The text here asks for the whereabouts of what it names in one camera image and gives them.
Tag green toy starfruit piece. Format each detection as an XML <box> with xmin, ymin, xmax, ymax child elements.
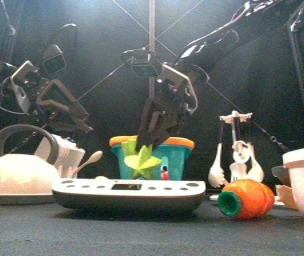
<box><xmin>122</xmin><ymin>144</ymin><xmax>162</xmax><ymax>180</ymax></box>

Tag teal toy pot orange rim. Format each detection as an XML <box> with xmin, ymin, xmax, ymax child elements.
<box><xmin>108</xmin><ymin>134</ymin><xmax>196</xmax><ymax>182</ymax></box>

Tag white toy toaster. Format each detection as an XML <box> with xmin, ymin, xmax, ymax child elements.
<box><xmin>33</xmin><ymin>133</ymin><xmax>86</xmax><ymax>179</ymax></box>

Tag white utensil rack stand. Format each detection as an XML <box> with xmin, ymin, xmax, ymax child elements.
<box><xmin>218</xmin><ymin>110</ymin><xmax>253</xmax><ymax>152</ymax></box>

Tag white toy slotted spoon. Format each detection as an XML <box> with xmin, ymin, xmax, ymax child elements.
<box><xmin>206</xmin><ymin>143</ymin><xmax>229</xmax><ymax>189</ymax></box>

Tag white toy spatula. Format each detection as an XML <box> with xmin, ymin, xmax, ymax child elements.
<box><xmin>228</xmin><ymin>139</ymin><xmax>250</xmax><ymax>183</ymax></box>

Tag white and black toy scale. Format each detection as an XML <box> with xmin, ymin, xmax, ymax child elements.
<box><xmin>50</xmin><ymin>177</ymin><xmax>208</xmax><ymax>214</ymax></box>

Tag white toy ladle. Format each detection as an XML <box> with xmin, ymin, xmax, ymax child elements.
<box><xmin>245</xmin><ymin>142</ymin><xmax>265</xmax><ymax>183</ymax></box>

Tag orange toy carrot green end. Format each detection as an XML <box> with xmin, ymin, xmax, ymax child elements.
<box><xmin>216</xmin><ymin>178</ymin><xmax>277</xmax><ymax>220</ymax></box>

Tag beige toy food piece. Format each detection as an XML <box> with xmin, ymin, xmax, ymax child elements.
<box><xmin>275</xmin><ymin>184</ymin><xmax>299</xmax><ymax>211</ymax></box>

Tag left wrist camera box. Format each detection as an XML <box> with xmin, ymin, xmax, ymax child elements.
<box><xmin>39</xmin><ymin>44</ymin><xmax>69</xmax><ymax>75</ymax></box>

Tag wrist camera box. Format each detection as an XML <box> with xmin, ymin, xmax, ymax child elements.
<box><xmin>121</xmin><ymin>48</ymin><xmax>162</xmax><ymax>79</ymax></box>
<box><xmin>39</xmin><ymin>44</ymin><xmax>69</xmax><ymax>75</ymax></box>

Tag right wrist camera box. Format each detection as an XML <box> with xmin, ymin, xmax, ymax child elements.
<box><xmin>121</xmin><ymin>48</ymin><xmax>162</xmax><ymax>79</ymax></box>

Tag vertical metal frame pole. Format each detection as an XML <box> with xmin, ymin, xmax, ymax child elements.
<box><xmin>146</xmin><ymin>0</ymin><xmax>157</xmax><ymax>100</ymax></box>

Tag white toy kettle grey handle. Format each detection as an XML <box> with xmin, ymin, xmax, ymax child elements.
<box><xmin>0</xmin><ymin>123</ymin><xmax>62</xmax><ymax>206</ymax></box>

